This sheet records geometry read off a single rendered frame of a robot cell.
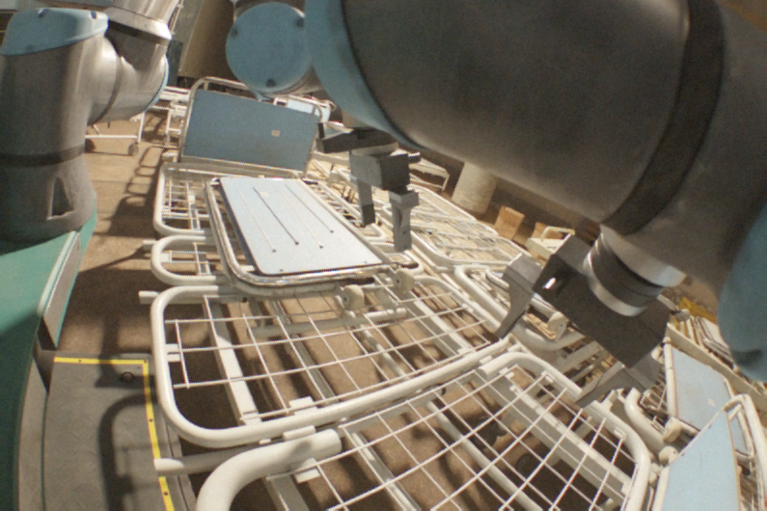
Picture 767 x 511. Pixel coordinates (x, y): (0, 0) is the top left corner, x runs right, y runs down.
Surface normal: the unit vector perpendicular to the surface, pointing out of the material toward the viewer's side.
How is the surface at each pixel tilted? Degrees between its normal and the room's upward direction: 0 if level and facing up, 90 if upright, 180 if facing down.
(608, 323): 114
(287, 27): 94
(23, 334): 0
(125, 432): 0
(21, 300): 0
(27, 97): 90
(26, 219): 70
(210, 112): 90
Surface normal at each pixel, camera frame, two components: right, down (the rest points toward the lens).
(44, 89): 0.84, 0.41
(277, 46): 0.19, 0.44
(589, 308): -0.77, 0.35
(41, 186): 0.90, 0.08
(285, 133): 0.56, 0.44
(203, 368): 0.32, -0.90
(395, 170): 0.45, 0.31
